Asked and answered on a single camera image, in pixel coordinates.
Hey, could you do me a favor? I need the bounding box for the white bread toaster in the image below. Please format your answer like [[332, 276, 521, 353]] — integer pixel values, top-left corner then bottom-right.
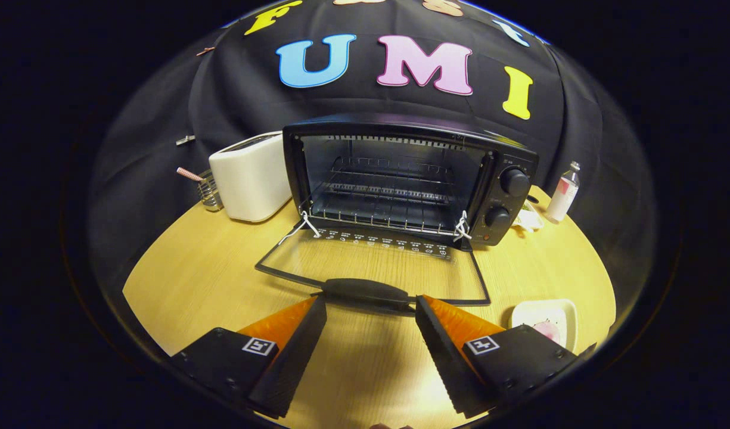
[[209, 131, 293, 223]]

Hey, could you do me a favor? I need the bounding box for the small clear plastic bottle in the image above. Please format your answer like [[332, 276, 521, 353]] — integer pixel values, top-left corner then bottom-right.
[[545, 161, 581, 225]]

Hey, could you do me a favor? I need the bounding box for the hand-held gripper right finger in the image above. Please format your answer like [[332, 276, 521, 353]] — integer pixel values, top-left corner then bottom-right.
[[415, 294, 598, 418]]

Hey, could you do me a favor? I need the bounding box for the white divided grain dish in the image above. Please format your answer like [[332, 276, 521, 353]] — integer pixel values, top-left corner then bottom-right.
[[514, 203, 544, 232]]

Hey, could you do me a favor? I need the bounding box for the white square plate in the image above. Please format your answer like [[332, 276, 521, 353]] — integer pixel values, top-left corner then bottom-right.
[[509, 298, 578, 353]]

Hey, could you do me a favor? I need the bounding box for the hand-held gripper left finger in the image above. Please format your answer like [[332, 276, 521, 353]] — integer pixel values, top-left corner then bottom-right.
[[171, 296, 328, 419]]

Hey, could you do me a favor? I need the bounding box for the black toaster oven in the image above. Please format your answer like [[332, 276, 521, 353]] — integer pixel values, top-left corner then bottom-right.
[[254, 116, 541, 313]]

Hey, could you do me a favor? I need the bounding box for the black backdrop cloth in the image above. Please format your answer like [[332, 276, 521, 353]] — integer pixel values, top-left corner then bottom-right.
[[88, 0, 657, 299]]

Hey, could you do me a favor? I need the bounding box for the pink ham slice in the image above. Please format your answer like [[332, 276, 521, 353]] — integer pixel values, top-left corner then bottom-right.
[[532, 321, 561, 346]]

